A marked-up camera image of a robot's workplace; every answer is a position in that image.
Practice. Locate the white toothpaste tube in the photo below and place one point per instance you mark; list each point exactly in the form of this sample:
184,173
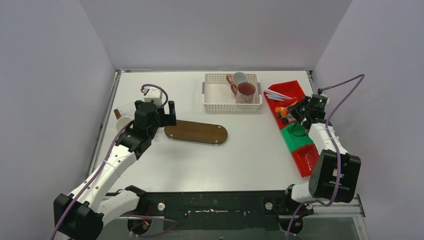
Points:
279,110

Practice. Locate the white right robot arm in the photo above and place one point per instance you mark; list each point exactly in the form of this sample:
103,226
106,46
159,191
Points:
335,174

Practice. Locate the orange-pink mug white inside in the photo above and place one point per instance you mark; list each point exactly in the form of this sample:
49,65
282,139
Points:
235,79

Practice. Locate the brown oval wooden tray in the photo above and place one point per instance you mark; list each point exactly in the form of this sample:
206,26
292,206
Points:
197,132

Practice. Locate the wooden acrylic toothbrush holder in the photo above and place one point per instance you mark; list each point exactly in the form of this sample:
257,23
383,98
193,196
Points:
127,110

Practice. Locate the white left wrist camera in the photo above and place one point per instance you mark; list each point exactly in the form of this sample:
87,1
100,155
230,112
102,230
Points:
152,95

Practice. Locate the black capped toothpaste tube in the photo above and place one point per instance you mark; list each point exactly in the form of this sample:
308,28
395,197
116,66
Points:
287,121

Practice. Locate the red plastic organizer tray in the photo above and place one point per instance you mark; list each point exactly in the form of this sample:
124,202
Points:
305,157

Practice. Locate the white perforated plastic basket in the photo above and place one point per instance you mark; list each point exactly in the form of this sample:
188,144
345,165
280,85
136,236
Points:
218,98

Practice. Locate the white blue toothbrush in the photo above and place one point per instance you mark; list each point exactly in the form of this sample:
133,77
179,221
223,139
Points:
275,97

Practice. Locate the pink ghost pattern mug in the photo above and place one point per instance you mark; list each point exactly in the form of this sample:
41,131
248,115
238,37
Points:
244,92

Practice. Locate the pink mug white inside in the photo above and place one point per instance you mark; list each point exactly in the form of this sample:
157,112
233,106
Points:
122,122

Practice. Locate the white pink toothbrush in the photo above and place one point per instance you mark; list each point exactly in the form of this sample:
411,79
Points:
280,95

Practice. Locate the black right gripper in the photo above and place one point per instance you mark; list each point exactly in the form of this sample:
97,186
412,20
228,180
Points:
295,111

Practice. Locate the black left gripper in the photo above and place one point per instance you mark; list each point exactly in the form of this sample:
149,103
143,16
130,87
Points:
164,118

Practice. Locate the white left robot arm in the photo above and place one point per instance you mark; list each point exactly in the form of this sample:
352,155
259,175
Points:
83,213

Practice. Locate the clear textured acrylic tray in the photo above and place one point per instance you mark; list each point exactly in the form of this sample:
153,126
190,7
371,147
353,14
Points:
159,129

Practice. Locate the orange toothpaste tube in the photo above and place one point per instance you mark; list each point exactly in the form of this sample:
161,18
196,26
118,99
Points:
285,112

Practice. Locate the green plastic tray insert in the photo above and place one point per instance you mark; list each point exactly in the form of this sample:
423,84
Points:
295,136

